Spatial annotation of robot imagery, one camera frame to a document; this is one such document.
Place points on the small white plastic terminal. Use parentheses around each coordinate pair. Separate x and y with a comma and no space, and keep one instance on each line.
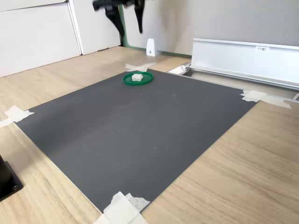
(137,77)

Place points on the round green lid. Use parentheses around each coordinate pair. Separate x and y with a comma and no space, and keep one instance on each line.
(147,80)

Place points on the white partition panel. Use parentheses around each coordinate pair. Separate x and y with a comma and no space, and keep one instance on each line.
(35,35)
(98,32)

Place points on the white masking tape piece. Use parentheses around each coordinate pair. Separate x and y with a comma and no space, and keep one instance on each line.
(16,114)
(119,212)
(254,96)
(140,67)

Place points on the grey partition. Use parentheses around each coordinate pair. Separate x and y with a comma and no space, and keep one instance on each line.
(210,18)

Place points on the dark grey mat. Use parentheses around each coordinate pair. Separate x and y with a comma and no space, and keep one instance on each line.
(128,130)

